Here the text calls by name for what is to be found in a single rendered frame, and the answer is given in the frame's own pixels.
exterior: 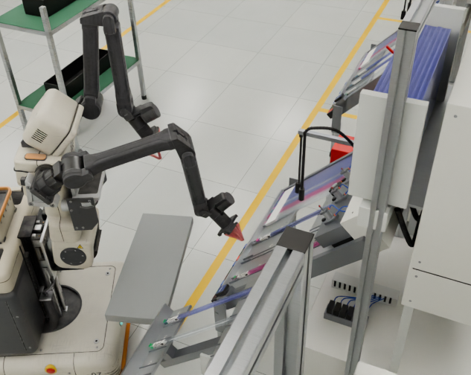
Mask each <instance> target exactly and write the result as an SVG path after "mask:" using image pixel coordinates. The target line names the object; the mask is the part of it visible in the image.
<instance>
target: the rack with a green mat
mask: <svg viewBox="0 0 471 375"><path fill-rule="evenodd" d="M104 1H105V0H76V1H74V2H72V3H71V4H69V5H68V6H66V7H64V8H63V9H62V10H59V11H58V12H56V13H55V14H53V15H52V16H49V17H48V13H47V9H46V6H41V7H39V12H40V15H41V17H40V16H32V15H28V14H25V9H24V6H23V3H22V4H20V5H19V6H17V7H15V8H13V9H12V10H9V11H7V12H6V13H4V14H2V15H1V16H0V28H7V29H11V30H15V31H22V32H26V33H33V34H37V35H41V36H46V39H47V42H48V47H49V51H50V54H51V59H52V63H53V67H54V72H55V75H56V79H57V84H58V87H59V90H60V92H62V93H63V94H65V95H67V94H66V90H65V84H64V81H63V75H62V72H61V68H60V63H59V60H58V56H57V50H56V47H55V44H54V38H53V35H54V34H55V33H56V32H58V31H60V30H62V29H63V28H64V27H66V26H67V25H69V24H71V23H72V22H73V21H75V20H76V19H79V18H80V17H81V15H82V13H83V10H84V9H87V8H90V7H95V6H98V5H99V4H101V3H103V2H104ZM127 2H128V8H129V17H130V22H131V28H132V38H133V42H134V48H135V57H130V56H126V55H125V60H126V68H127V73H129V72H130V71H131V70H133V69H134V67H136V66H137V68H138V78H139V83H140V89H141V98H142V100H146V99H147V95H146V89H145V84H144V73H143V68H142V62H141V52H140V47H139V41H138V32H137V26H136V20H135V10H134V4H133V0H127ZM0 54H1V58H2V61H3V63H4V68H5V71H6V74H7V78H8V80H9V84H10V87H11V90H12V93H13V97H14V100H15V103H16V108H17V110H18V113H19V117H20V120H21V122H22V127H23V130H25V127H26V125H27V123H28V122H27V119H26V116H25V111H24V110H26V111H29V112H32V111H33V108H34V107H35V106H36V105H37V104H38V102H39V101H40V99H41V98H42V96H43V95H44V94H45V93H46V90H45V86H44V85H42V86H40V87H39V88H38V89H37V90H36V91H34V92H33V93H31V94H30V95H28V96H27V97H26V98H25V99H23V100H21V99H20V96H19V91H18V89H17V86H16V81H15V79H14V76H13V72H12V68H11V66H10V61H9V59H8V55H7V52H6V48H5V46H4V41H3V39H2V35H1V31H0ZM99 82H100V93H101V94H104V93H105V92H106V91H107V90H109V89H110V88H111V87H112V86H114V83H113V78H112V70H111V67H110V68H109V69H107V70H106V71H105V72H103V73H102V74H101V75H100V76H99ZM81 95H82V96H83V89H82V90H81V91H80V92H78V93H77V94H76V95H75V96H73V98H72V99H73V100H76V99H77V98H78V97H79V96H81ZM74 139H75V152H78V151H79V148H80V147H79V144H78V140H77V136H75V137H74Z"/></svg>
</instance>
